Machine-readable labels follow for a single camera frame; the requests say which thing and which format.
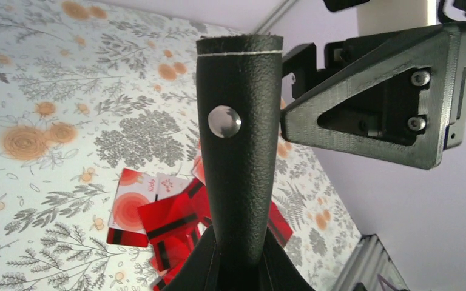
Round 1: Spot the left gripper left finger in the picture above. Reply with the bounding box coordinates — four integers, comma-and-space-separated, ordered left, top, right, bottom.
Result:
163, 227, 217, 291

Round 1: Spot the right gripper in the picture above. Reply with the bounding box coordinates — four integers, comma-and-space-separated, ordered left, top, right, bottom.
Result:
280, 0, 466, 170

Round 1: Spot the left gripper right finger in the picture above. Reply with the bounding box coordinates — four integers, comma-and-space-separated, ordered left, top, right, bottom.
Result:
263, 230, 313, 291

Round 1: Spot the black leather card holder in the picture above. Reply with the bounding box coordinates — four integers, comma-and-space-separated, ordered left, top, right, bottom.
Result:
196, 35, 283, 290

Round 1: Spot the red card far right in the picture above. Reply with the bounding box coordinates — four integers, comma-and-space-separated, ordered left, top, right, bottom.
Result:
268, 202, 294, 247

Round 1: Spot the red card top centre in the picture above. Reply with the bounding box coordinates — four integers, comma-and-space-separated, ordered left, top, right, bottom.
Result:
138, 178, 212, 271

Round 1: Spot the white red circle card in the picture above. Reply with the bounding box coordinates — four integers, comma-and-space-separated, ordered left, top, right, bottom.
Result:
106, 168, 158, 247

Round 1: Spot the aluminium rail frame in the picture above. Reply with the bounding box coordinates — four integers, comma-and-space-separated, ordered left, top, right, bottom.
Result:
331, 235, 409, 291

